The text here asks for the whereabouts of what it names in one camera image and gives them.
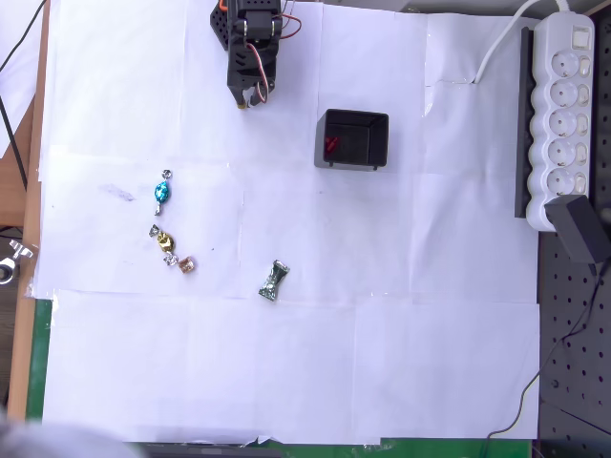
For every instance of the red candy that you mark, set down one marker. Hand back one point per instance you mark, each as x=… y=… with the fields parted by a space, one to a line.
x=330 y=144

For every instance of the blue wrapped candy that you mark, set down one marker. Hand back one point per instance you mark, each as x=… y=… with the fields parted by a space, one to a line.
x=162 y=192

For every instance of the black power adapter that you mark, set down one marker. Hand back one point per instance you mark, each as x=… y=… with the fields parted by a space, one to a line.
x=580 y=229

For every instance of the green wrapped candy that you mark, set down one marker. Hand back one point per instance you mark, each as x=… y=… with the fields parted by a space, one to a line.
x=274 y=281

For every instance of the white paper sheets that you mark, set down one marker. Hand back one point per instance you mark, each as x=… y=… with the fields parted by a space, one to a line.
x=286 y=362

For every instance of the gold wrapped candy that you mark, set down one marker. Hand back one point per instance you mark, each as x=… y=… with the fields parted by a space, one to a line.
x=165 y=242

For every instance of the black pegboard panel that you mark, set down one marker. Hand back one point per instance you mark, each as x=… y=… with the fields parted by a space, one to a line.
x=577 y=358

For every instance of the blurry gray object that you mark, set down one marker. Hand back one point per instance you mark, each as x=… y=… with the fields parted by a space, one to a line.
x=52 y=436

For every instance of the metal clamp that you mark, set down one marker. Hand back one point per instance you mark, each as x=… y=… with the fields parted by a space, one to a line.
x=16 y=260

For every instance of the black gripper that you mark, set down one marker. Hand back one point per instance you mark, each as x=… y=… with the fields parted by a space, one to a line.
x=244 y=85

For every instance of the white power strip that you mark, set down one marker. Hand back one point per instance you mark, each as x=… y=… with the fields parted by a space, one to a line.
x=563 y=119

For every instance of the brown caramel candy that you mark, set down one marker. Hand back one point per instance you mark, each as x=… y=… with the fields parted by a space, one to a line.
x=187 y=265

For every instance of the black box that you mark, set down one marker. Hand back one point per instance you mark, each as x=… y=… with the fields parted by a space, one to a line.
x=379 y=138

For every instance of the black robot base orange part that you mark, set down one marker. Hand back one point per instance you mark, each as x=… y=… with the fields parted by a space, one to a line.
x=218 y=26

